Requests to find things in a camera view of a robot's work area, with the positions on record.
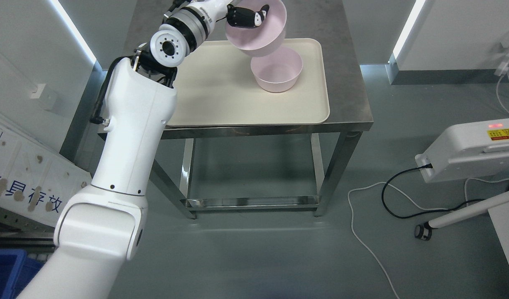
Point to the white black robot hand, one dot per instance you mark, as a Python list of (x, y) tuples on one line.
[(241, 17)]

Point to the pink bowl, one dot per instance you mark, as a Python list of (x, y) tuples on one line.
[(267, 37), (278, 71)]

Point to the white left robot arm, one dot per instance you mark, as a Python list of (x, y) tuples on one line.
[(100, 227)]

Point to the metal shelf rack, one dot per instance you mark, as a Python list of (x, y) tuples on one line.
[(20, 232)]

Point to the beige plastic tray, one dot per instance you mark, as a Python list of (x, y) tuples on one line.
[(216, 88)]

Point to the stainless steel table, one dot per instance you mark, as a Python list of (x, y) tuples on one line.
[(350, 115)]

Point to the white sign board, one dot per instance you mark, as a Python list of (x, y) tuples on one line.
[(35, 181)]

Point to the white machine with warning label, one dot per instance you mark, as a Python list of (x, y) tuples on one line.
[(466, 150)]

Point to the white stand leg with caster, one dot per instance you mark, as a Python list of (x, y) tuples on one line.
[(424, 231)]

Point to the blue plastic bin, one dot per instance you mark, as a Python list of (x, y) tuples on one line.
[(16, 271)]

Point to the white wall socket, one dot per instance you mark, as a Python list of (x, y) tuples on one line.
[(38, 91)]

